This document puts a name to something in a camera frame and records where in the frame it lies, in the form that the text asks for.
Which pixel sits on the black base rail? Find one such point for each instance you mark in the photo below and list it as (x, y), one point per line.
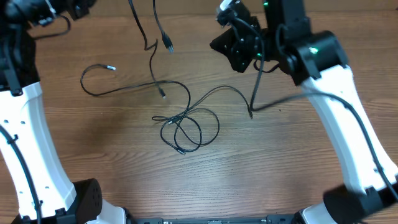
(269, 219)

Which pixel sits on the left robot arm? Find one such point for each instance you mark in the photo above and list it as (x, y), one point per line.
(45, 193)

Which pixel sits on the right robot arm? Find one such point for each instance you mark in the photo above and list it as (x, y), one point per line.
(317, 64)

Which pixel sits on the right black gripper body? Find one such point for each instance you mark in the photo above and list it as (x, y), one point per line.
(249, 46)

